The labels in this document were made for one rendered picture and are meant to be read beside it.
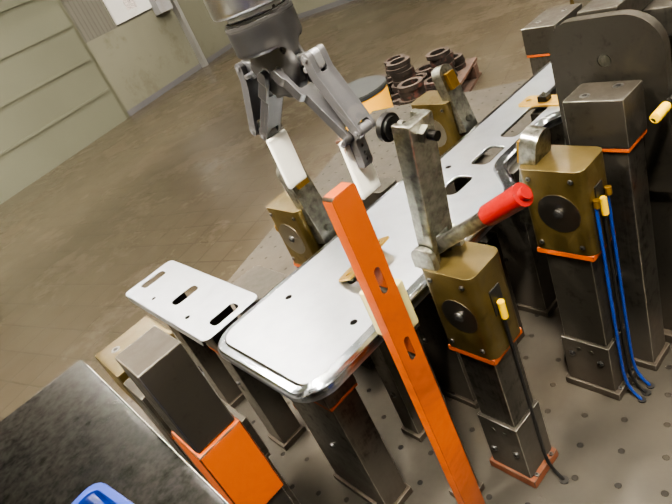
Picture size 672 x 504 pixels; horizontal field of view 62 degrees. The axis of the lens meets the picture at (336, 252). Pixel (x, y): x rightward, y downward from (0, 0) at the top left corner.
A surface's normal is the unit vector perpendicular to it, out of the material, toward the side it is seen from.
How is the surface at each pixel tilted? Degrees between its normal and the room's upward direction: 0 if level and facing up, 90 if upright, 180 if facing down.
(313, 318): 0
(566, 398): 0
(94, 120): 90
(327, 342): 0
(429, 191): 99
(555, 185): 90
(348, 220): 90
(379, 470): 90
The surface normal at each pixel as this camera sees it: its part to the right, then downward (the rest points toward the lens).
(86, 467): -0.37, -0.79
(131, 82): 0.83, -0.04
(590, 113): -0.67, 0.59
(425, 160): 0.69, 0.29
